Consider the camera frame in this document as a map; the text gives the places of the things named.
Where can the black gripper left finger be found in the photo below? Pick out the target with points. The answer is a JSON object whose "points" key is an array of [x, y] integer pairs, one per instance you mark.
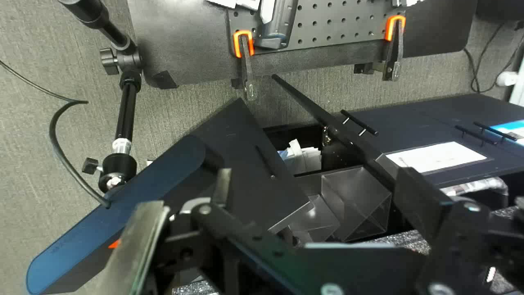
{"points": [[316, 268]]}

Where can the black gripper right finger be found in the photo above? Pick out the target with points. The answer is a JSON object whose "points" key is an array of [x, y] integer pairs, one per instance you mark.
{"points": [[463, 237]]}

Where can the black cabinet door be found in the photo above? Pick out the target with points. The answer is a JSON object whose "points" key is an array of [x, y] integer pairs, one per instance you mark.
{"points": [[262, 190], [327, 121]]}

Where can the white label on cabinet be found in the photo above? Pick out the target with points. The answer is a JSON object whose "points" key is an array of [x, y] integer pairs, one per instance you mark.
{"points": [[435, 157]]}

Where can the white items inside cabinet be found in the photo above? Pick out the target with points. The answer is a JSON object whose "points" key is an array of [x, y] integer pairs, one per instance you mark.
{"points": [[300, 160]]}

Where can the blue curved plastic panel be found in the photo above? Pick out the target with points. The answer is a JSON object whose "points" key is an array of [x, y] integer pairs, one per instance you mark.
{"points": [[83, 250]]}

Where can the left orange black clamp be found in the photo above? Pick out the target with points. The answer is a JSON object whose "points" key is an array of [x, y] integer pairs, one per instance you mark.
{"points": [[242, 45]]}

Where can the orange black clamp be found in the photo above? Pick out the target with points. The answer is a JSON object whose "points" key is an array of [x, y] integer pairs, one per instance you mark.
{"points": [[242, 45], [393, 47]]}

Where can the right orange black clamp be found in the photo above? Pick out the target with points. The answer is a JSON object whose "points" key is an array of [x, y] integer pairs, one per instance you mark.
{"points": [[393, 47]]}

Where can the grey device on breadboard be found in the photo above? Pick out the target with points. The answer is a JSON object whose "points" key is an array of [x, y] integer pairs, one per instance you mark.
{"points": [[275, 24]]}

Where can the black perforated breadboard plate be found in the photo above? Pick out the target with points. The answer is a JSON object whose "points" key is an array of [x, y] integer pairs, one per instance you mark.
{"points": [[190, 42]]}

